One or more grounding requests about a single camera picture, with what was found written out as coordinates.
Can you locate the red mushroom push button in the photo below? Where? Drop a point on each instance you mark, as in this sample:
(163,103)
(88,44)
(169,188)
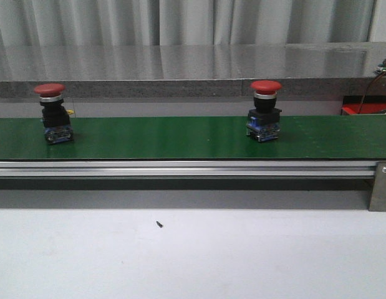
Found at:
(263,121)
(55,118)

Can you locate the grey stone counter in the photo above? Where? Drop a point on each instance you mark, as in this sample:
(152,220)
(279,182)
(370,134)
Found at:
(313,70)

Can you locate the red plastic tray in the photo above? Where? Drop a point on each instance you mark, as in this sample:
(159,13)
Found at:
(373,104)

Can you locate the green conveyor belt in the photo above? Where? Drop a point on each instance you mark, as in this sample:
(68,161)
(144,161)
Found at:
(198,137)

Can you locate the small green circuit board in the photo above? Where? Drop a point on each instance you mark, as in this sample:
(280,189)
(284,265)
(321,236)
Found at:
(381,68)

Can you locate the grey curtain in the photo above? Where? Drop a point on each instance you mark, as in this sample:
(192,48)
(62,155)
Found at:
(50,23)

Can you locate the aluminium conveyor frame rail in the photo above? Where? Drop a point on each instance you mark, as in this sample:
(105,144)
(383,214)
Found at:
(322,168)

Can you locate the metal conveyor support bracket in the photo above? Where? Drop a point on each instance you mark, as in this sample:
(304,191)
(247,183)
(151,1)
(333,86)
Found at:
(378,197)

